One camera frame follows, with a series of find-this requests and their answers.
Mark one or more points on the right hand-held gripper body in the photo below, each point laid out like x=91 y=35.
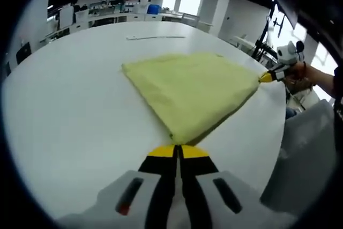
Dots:
x=286 y=53

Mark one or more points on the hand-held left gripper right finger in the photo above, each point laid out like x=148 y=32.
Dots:
x=198 y=175

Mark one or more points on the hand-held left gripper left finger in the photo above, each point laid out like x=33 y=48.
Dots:
x=158 y=175

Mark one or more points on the yellow blue grey garment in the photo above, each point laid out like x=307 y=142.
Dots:
x=193 y=92

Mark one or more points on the white template strip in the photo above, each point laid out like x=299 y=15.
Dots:
x=155 y=37

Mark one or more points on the person's right hand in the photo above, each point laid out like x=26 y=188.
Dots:
x=298 y=73

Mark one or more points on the black tripod stand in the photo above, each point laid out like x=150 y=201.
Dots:
x=261 y=44

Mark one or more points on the person's black shirt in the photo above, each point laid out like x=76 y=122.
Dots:
x=339 y=111

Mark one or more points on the narrow white pillar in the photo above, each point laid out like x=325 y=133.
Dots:
x=214 y=9

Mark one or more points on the grey plastic container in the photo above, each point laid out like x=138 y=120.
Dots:
x=302 y=159

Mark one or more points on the blue bin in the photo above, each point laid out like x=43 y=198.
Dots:
x=152 y=9

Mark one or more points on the long white counter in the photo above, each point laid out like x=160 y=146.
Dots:
x=120 y=20

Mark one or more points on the black cabinet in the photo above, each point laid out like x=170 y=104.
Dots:
x=23 y=52

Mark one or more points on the white upright board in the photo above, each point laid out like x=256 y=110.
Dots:
x=66 y=15

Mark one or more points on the wide white pillar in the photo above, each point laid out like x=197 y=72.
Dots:
x=32 y=22

